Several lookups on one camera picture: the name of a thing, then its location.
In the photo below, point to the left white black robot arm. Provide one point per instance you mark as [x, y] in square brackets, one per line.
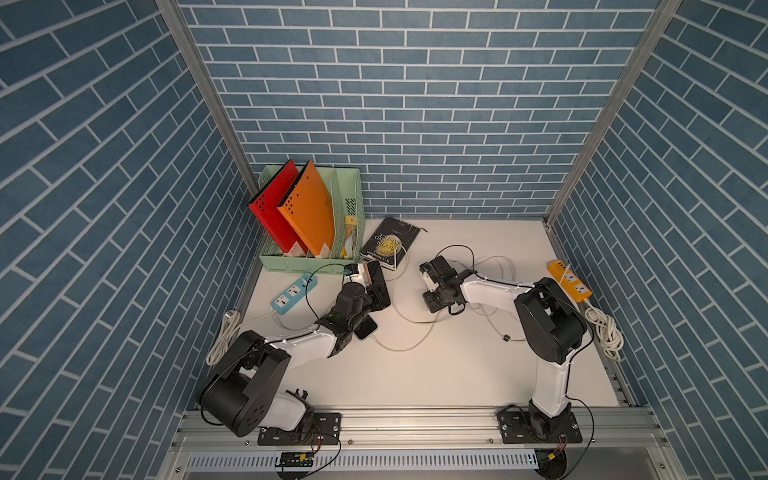
[243, 390]

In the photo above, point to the orange folder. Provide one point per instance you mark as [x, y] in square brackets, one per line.
[307, 207]

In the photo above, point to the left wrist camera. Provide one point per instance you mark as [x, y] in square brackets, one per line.
[356, 273]

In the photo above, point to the orange power strip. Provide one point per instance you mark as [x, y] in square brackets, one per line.
[572, 285]

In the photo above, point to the red folder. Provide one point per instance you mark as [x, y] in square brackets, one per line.
[273, 187]

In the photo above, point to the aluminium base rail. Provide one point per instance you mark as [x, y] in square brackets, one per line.
[436, 427]

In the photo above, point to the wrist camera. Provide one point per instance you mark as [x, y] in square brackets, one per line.
[356, 273]
[431, 286]

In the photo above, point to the mint green file organizer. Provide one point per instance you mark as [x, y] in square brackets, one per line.
[345, 189]

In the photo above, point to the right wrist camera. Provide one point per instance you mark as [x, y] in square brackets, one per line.
[431, 286]

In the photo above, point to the blue power strip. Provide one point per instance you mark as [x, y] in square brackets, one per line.
[294, 294]

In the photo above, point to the black smartphone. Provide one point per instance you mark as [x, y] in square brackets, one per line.
[377, 298]

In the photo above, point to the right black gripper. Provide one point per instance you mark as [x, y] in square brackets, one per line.
[430, 306]

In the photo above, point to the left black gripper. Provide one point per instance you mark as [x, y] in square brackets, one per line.
[366, 292]

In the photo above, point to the black book gold emblem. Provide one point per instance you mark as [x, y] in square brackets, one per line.
[390, 242]

